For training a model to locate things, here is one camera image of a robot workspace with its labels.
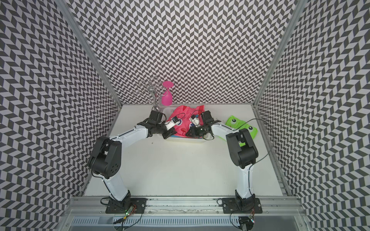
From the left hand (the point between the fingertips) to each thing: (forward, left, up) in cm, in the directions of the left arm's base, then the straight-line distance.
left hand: (173, 130), depth 94 cm
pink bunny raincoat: (+10, -10, +2) cm, 14 cm away
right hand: (-3, -10, -2) cm, 10 cm away
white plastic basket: (+17, +5, 0) cm, 18 cm away
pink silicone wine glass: (+22, +5, +10) cm, 25 cm away
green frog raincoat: (+8, -44, -4) cm, 45 cm away
